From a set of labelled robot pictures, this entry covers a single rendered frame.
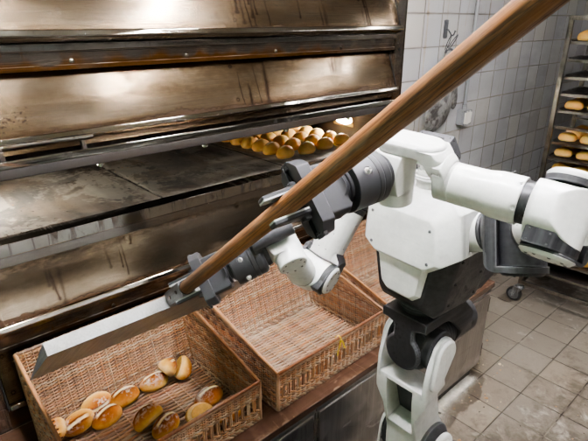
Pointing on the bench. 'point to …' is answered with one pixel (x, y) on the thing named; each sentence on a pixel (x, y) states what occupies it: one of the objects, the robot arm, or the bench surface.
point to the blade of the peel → (112, 332)
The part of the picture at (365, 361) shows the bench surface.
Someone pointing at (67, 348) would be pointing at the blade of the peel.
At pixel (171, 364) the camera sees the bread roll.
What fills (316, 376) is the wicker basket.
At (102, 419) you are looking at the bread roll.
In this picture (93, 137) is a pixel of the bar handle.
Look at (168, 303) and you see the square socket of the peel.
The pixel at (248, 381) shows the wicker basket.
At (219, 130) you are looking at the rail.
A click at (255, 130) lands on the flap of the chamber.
